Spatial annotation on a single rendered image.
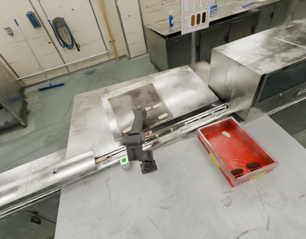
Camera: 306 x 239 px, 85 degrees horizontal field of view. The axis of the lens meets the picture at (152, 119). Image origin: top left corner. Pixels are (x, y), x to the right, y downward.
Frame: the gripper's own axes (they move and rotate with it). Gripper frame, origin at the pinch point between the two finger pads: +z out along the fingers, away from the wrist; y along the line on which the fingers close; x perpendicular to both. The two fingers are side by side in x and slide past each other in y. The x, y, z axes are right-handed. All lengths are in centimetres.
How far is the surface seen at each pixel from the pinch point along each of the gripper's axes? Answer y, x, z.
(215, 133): -21, -53, 11
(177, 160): -27.4, -13.4, 11.1
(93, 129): 41, 43, 11
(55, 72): 370, 125, 79
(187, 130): -8.2, -33.5, 7.1
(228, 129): -22, -65, 11
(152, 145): -8.9, -0.9, 6.9
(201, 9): 81, -104, -52
